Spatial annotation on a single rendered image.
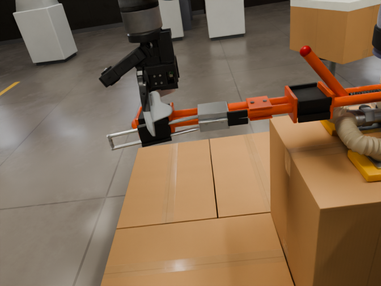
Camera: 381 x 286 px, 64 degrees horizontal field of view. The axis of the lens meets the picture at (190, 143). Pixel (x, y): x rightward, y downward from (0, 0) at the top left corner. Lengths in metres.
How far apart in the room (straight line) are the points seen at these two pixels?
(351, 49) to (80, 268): 2.24
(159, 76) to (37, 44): 6.50
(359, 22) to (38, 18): 5.77
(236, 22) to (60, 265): 5.26
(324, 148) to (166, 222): 0.66
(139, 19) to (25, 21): 6.50
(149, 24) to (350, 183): 0.51
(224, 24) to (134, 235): 5.41
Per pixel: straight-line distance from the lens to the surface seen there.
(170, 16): 6.72
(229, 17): 6.23
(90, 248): 2.03
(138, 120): 0.69
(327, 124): 0.88
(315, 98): 0.71
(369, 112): 0.80
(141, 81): 0.63
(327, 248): 0.73
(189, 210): 1.23
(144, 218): 1.25
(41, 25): 6.93
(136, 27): 0.61
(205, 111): 0.69
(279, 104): 0.70
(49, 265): 2.07
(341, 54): 2.42
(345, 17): 2.36
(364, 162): 0.74
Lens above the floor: 1.38
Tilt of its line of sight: 30 degrees down
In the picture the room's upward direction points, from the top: 10 degrees counter-clockwise
